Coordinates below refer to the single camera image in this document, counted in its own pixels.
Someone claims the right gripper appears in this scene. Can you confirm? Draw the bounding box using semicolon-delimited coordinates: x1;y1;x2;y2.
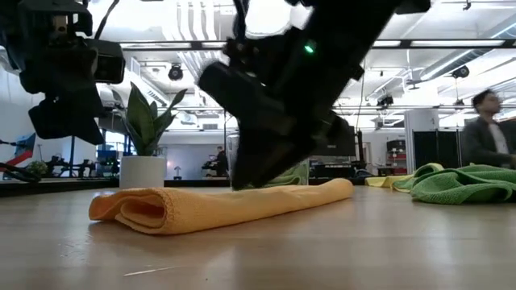
223;26;364;190

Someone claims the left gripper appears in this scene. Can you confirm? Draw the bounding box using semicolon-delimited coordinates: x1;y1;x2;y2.
0;0;106;146

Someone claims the green microfiber towel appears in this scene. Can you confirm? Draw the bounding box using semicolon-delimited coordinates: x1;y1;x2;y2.
265;160;310;189
393;163;516;205

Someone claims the orange microfiber towel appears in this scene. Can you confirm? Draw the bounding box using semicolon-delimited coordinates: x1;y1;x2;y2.
88;178;356;236

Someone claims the clear plastic bin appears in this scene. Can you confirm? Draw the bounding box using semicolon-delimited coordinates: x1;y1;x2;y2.
225;132;311;190

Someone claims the person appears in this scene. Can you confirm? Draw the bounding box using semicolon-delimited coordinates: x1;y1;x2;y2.
215;145;229;177
461;89;516;168

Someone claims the black metal stand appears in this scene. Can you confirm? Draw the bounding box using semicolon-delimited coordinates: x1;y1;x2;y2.
223;106;243;178

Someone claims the red and blue stand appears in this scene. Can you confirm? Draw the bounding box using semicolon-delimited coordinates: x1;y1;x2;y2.
0;131;38;183

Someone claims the small green shrub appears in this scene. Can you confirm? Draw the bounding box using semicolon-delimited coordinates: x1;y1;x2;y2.
24;159;49;176

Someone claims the black monitor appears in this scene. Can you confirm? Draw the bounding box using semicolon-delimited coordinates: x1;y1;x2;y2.
318;124;356;158

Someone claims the snake plant in white pot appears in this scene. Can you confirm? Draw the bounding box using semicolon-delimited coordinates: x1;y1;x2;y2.
119;82;189;189

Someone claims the white pillar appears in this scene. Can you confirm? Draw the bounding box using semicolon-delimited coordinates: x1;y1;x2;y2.
404;108;440;175

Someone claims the black partition screen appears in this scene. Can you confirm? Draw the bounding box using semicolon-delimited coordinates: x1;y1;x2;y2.
413;119;516;170

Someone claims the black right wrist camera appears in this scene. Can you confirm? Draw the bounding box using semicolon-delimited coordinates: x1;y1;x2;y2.
197;60;291;122

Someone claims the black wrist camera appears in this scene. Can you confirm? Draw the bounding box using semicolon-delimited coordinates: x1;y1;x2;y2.
197;60;291;122
86;39;127;85

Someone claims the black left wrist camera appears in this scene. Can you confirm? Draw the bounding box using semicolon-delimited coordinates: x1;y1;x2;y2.
86;39;127;85

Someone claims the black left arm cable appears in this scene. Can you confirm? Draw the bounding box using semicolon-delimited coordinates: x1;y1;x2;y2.
93;0;121;30

